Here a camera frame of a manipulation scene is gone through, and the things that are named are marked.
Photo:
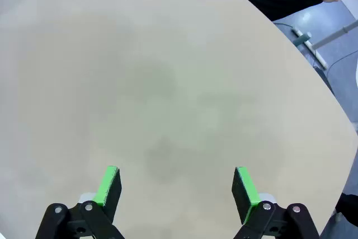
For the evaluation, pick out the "grey green cylinder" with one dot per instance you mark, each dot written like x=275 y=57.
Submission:
x=303 y=38

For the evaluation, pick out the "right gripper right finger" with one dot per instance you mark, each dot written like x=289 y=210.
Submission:
x=243 y=194

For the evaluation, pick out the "grey metal pole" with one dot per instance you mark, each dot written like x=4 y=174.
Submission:
x=335 y=33

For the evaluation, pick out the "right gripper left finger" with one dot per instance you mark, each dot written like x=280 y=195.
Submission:
x=109 y=194

